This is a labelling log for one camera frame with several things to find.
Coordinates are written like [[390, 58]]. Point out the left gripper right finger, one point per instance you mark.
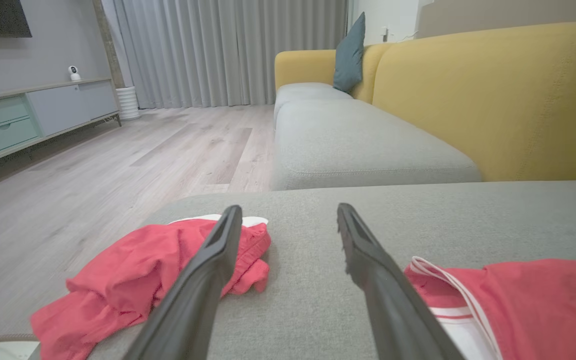
[[393, 310]]

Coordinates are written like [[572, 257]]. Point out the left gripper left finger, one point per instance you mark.
[[193, 300]]

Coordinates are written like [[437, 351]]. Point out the red and white shirt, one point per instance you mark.
[[133, 270]]

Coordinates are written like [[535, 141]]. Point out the red jersey with white sleeves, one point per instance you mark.
[[543, 310]]

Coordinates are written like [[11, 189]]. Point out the large grey sofa ottoman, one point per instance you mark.
[[293, 225]]

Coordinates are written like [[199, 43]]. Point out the grey sofa seat cushion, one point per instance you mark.
[[358, 145], [303, 92]]

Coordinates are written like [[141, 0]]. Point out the white ribbed vase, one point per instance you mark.
[[128, 102]]

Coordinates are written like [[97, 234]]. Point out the grey and green TV cabinet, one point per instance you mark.
[[53, 110]]

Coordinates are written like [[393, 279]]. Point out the yellow sofa backrest cushion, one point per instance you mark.
[[508, 100], [373, 70]]

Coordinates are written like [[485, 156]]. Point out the grey pleated curtain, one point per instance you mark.
[[218, 50]]

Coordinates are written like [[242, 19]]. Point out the teal throw pillow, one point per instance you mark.
[[350, 60]]

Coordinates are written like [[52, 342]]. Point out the yellow sofa armrest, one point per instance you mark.
[[303, 67]]

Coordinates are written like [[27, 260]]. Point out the white security camera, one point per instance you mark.
[[74, 74]]

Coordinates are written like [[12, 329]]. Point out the wooden trunk post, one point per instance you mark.
[[108, 45]]

